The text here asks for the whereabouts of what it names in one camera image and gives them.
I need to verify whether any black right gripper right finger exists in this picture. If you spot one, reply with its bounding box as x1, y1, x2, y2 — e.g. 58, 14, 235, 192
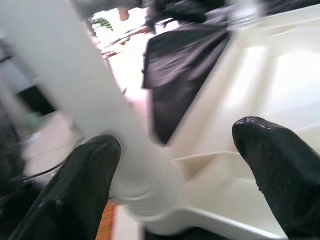
231, 116, 320, 240

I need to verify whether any white ribbed plastic table top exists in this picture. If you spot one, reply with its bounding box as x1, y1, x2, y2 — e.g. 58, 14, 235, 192
139, 4, 320, 240

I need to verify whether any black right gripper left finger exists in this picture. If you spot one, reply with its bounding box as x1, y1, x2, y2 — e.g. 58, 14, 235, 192
8, 134, 123, 240

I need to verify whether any white tapered plastic table leg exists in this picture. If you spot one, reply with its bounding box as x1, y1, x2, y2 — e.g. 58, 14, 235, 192
0, 0, 183, 226

